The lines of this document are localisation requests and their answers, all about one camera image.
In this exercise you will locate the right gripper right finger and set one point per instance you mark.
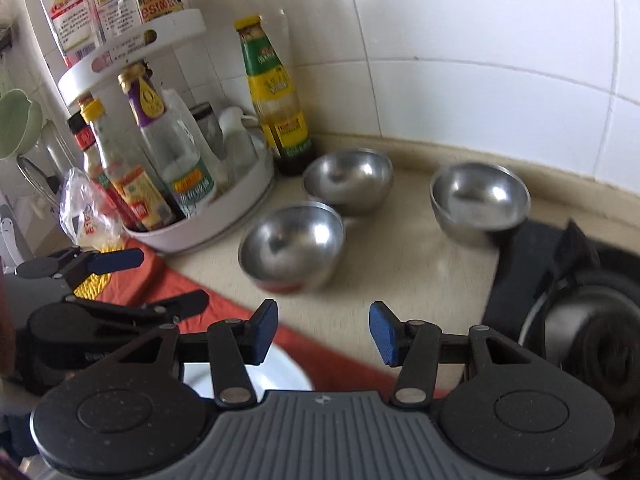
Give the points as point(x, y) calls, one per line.
point(417, 348)

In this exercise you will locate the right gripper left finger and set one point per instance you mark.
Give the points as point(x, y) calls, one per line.
point(229, 346)

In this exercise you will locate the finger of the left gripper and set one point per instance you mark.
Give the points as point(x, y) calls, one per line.
point(81, 265)
point(178, 308)

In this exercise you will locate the large floral white plate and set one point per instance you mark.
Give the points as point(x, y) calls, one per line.
point(278, 372)

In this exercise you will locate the steel bowl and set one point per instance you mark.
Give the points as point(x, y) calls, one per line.
point(353, 182)
point(293, 249)
point(479, 205)

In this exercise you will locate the red orange cloth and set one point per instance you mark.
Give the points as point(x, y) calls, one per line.
point(154, 280)

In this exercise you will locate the clear plastic bag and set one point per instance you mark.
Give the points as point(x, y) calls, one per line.
point(87, 217)

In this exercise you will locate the yellow cap sauce bottle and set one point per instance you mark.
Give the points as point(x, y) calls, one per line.
point(126, 171)

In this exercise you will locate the red label dark bottle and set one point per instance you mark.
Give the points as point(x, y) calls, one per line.
point(86, 141)

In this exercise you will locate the black gas stove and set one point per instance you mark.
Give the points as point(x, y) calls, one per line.
point(574, 301)

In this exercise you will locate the purple label vinegar bottle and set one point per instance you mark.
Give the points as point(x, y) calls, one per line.
point(172, 149)

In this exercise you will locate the white rotating condiment rack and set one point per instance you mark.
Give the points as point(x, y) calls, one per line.
point(140, 43)

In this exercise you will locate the green cup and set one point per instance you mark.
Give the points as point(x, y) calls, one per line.
point(20, 123)

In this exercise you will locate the grey cap glass jar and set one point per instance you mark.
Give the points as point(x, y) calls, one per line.
point(207, 121)

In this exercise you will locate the yellow green sauce bottle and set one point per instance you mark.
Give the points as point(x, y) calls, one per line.
point(275, 99)

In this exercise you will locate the seasoning packet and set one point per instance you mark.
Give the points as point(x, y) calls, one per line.
point(80, 26)

